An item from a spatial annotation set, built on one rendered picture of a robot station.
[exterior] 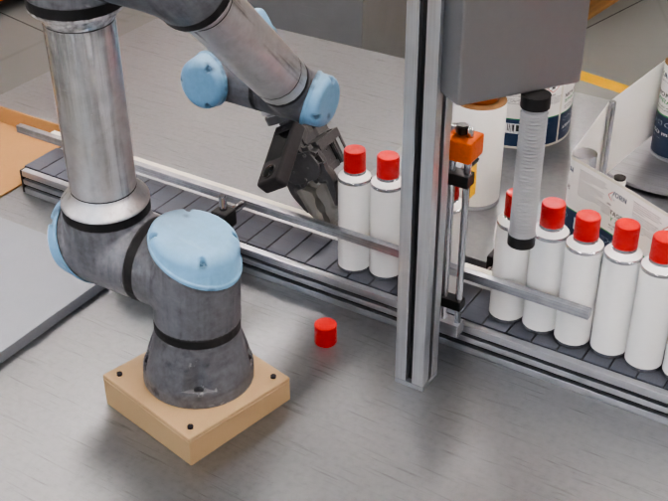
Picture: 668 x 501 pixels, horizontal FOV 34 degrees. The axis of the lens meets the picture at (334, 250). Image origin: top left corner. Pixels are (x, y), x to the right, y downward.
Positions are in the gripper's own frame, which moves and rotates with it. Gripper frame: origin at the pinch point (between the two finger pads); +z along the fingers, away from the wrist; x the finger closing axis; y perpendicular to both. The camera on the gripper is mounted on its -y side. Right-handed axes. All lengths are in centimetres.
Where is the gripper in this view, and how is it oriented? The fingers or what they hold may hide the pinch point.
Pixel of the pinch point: (333, 229)
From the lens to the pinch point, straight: 172.6
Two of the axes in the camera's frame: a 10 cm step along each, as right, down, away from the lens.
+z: 4.3, 8.7, 2.5
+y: 5.3, -4.6, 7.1
